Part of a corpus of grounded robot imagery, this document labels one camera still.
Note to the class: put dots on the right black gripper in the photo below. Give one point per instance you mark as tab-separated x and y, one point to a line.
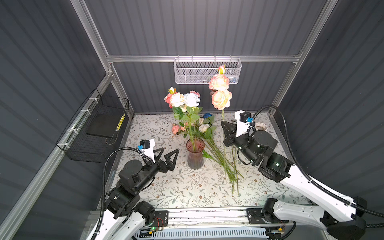
231	128

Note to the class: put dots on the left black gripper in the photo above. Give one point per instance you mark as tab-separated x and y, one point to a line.
163	168

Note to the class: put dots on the white rose stem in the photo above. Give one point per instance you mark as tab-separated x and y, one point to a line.
186	109

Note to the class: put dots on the peach rose stem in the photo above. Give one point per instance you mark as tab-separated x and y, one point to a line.
221	97

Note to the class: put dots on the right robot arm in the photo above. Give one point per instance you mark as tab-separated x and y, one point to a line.
340	220

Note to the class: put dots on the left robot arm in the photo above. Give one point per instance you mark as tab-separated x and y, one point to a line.
122	213

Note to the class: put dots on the pink glass vase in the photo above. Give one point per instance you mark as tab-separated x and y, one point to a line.
195	153

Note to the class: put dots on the white ribbed ceramic vase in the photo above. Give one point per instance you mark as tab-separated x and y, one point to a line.
261	127

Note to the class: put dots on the bunch of artificial flowers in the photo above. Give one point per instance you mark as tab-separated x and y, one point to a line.
202	128

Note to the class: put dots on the floral table mat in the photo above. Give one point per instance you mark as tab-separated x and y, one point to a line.
208	186

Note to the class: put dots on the items in white basket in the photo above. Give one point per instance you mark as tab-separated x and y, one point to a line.
233	79

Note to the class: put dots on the black flat pad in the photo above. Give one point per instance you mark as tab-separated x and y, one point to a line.
103	125

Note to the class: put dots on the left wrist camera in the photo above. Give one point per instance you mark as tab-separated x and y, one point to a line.
147	148

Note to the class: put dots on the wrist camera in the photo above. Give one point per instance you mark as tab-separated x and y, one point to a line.
243	119
147	148

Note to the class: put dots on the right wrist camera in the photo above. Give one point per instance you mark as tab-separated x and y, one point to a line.
243	119

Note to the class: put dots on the white wire basket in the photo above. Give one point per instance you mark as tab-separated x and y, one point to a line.
186	69

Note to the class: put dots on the black wire basket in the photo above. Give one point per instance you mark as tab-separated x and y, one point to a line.
78	146

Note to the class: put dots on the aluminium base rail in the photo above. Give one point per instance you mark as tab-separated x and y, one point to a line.
209	224

